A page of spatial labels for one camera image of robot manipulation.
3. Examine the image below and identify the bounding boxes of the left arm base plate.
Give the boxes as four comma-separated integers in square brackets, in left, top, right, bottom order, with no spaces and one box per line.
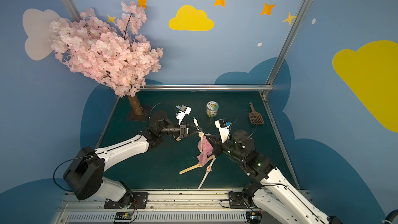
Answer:
[104,192,149,209]

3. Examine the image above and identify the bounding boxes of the cream looped watch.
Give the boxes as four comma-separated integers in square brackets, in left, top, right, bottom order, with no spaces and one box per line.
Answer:
[174,136,182,142]

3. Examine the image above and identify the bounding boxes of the aluminium front rail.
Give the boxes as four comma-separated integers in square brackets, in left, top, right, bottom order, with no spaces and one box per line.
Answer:
[52,188,280,224]

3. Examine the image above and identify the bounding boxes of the left circuit board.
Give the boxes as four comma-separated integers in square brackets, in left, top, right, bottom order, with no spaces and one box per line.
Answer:
[113,212,134,224]

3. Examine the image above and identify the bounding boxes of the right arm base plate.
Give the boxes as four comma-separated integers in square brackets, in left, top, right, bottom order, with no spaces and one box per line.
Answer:
[227,190,272,209]

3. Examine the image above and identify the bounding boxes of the pink cloth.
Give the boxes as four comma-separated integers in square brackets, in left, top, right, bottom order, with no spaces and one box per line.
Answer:
[197,132,214,167]

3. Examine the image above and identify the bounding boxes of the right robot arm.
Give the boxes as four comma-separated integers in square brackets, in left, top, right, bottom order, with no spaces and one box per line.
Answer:
[206,130,341,224]

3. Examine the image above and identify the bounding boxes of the gold strap watch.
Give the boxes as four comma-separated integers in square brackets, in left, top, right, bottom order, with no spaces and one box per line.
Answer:
[179,155,215,174]

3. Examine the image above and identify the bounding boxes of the brown litter scoop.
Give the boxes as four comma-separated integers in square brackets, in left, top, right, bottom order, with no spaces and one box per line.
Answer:
[249,102,264,125]

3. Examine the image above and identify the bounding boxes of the brown tree base plate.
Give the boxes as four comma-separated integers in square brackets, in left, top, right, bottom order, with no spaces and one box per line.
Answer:
[126,105,152,122]

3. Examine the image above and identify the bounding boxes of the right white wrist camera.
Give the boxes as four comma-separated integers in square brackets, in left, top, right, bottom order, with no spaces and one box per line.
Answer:
[215,119,232,143]

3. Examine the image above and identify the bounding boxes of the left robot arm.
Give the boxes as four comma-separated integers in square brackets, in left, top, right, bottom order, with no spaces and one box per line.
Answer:
[63,111,202,208]

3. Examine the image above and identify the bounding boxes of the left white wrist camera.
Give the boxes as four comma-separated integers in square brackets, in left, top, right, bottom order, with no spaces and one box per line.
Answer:
[176,105,192,125]

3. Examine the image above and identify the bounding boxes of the white strap watch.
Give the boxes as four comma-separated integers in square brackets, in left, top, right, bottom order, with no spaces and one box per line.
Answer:
[193,117,205,153]
[198,156,216,189]

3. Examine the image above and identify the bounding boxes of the right circuit board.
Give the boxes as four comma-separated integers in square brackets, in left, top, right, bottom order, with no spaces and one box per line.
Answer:
[246,211,261,224]

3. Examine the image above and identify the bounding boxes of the back aluminium frame bar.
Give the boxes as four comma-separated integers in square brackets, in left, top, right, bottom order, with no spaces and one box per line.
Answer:
[140,84,274,91]

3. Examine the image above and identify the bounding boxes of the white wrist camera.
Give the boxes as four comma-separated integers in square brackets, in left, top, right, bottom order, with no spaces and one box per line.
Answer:
[176,105,192,125]
[215,119,232,143]

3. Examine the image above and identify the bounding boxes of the pink blossom tree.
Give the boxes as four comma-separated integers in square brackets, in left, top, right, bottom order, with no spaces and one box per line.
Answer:
[49,1,163,115]

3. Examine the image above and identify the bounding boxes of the right aluminium frame post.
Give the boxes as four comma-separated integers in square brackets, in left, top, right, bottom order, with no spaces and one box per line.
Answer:
[261,0,313,100]

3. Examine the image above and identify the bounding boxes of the circuit board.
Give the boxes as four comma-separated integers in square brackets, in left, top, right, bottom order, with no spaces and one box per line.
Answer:
[246,211,261,224]
[113,212,134,224]

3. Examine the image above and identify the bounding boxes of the jar with sunflower lid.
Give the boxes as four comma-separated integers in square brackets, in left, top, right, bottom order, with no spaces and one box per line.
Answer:
[206,101,219,118]

